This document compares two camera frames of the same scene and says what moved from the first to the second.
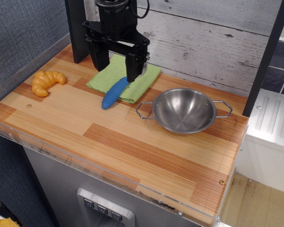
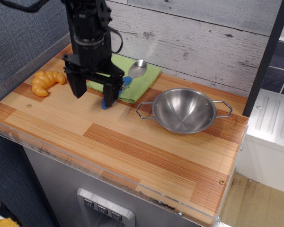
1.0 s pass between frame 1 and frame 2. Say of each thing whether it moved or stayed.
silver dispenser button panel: stayed
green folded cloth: stayed
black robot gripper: moved
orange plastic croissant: stayed
